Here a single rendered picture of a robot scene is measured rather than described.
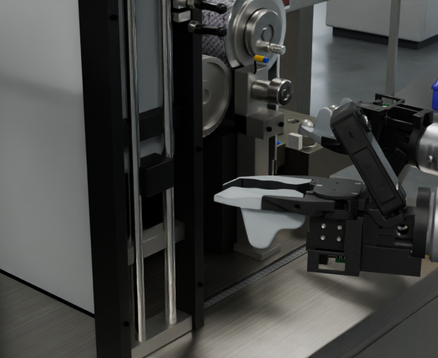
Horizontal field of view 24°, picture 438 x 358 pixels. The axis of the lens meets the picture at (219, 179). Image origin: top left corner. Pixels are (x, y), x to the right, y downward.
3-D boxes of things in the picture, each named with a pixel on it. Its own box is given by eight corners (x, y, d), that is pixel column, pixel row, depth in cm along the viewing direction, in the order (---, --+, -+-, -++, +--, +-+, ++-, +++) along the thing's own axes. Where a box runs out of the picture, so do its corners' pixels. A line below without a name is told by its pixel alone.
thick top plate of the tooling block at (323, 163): (308, 186, 175) (308, 153, 173) (140, 133, 199) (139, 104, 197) (360, 160, 186) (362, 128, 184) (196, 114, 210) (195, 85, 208)
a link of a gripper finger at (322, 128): (303, 99, 163) (356, 109, 158) (302, 134, 165) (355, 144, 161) (294, 104, 161) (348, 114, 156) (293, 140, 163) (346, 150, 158)
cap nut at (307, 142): (307, 150, 174) (308, 124, 173) (290, 145, 176) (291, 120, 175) (320, 144, 177) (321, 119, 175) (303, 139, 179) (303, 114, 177)
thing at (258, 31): (279, 2, 159) (284, 47, 162) (269, 1, 160) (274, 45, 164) (249, 21, 154) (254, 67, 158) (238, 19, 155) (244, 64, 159)
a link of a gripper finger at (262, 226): (210, 251, 103) (303, 254, 103) (212, 193, 102) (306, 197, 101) (212, 241, 106) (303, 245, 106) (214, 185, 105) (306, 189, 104)
